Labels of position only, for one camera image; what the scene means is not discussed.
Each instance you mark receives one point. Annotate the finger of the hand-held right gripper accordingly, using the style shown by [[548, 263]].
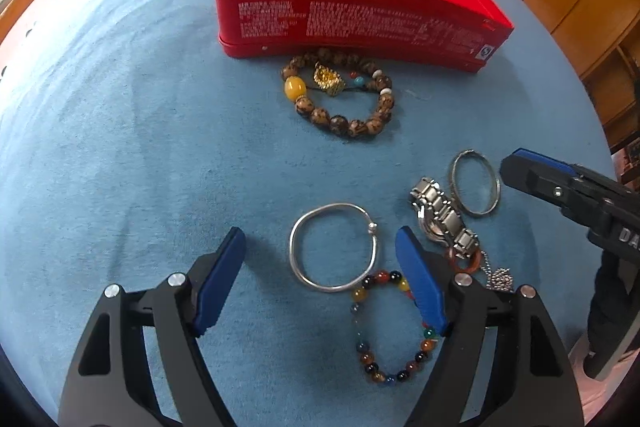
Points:
[[530, 182], [545, 159]]

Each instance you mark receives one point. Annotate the thick silver bangle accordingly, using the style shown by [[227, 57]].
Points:
[[295, 252]]

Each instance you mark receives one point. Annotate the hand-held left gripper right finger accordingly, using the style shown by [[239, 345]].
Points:
[[420, 282]]

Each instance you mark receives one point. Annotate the metal link wristwatch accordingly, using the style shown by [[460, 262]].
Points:
[[445, 212]]

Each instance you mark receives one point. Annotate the person's right hand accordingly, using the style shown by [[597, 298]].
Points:
[[615, 312]]

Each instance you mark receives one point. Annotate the thin silver bangle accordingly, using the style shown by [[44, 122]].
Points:
[[456, 194]]

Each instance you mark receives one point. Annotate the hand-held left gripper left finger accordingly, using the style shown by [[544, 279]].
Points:
[[220, 277]]

